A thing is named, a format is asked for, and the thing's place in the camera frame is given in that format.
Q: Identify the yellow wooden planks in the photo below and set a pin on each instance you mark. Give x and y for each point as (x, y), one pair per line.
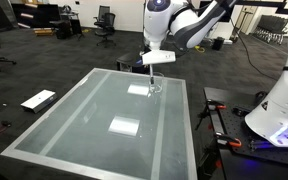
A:
(44, 32)

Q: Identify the row of stacked black chairs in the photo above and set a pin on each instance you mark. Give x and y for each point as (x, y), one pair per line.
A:
(272, 28)

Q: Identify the black bin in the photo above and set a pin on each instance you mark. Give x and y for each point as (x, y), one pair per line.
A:
(218, 43)

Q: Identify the black office chair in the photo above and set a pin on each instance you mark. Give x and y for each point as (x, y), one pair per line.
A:
(102, 13)
(106, 28)

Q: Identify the white flat box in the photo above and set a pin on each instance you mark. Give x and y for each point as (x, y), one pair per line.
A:
(39, 100)

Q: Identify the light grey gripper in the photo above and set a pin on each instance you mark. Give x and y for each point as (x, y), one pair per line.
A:
(159, 57)

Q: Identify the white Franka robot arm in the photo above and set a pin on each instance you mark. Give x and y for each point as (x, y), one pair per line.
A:
(187, 23)

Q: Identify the black perforated breadboard table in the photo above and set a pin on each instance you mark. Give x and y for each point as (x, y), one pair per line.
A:
(237, 166)

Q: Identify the white marker with black cap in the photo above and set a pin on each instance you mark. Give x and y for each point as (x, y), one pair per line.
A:
(152, 75)

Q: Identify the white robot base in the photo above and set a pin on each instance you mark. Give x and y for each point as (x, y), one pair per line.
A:
(279, 110)

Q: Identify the black equipment cart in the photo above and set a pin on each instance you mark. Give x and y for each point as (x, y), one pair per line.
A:
(67, 26)

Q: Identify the colourless clear cup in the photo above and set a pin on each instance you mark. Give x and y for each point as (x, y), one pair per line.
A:
(158, 86)

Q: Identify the dark shelf unit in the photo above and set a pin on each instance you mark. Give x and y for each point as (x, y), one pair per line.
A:
(34, 15)

